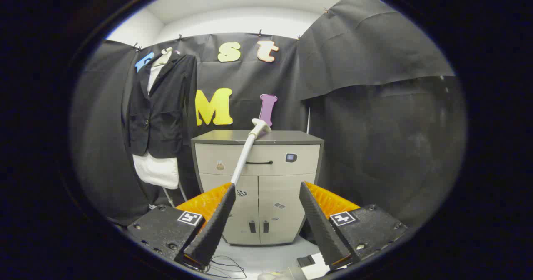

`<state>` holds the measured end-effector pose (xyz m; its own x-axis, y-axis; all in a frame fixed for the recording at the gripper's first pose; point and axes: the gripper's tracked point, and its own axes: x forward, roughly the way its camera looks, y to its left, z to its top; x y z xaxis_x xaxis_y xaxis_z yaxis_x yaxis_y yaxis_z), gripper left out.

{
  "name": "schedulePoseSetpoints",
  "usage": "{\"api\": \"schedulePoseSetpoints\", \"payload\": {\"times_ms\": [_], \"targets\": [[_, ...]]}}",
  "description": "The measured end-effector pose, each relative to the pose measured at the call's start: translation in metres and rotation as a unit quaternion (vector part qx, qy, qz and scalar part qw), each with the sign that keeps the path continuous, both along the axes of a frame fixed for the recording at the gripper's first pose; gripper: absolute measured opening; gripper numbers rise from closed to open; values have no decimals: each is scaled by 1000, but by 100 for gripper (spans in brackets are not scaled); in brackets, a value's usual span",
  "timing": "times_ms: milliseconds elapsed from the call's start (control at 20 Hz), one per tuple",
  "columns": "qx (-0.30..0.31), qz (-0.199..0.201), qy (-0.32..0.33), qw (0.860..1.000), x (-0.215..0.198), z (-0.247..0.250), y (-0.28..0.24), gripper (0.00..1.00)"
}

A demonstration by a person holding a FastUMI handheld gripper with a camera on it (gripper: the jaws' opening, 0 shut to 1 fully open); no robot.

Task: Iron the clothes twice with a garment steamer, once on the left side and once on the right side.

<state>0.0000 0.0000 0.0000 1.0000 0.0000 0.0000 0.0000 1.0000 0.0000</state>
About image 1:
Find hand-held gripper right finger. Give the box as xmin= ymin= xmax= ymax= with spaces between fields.
xmin=299 ymin=181 xmax=408 ymax=266

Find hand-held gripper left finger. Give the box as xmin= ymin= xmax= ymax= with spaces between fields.
xmin=127 ymin=182 xmax=237 ymax=271

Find white garment steamer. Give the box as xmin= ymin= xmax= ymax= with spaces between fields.
xmin=230 ymin=118 xmax=272 ymax=187

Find black jacket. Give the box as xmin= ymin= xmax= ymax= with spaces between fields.
xmin=126 ymin=54 xmax=198 ymax=159

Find white and black device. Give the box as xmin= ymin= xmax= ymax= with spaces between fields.
xmin=298 ymin=252 xmax=346 ymax=280

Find metal mannequin stand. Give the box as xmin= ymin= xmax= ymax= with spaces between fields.
xmin=162 ymin=181 xmax=188 ymax=208

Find grey cabinet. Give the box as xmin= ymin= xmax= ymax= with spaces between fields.
xmin=191 ymin=129 xmax=324 ymax=246

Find white mannequin torso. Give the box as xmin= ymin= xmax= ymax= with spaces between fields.
xmin=132 ymin=47 xmax=180 ymax=190

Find thin black cable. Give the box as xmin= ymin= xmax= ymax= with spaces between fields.
xmin=206 ymin=255 xmax=247 ymax=279

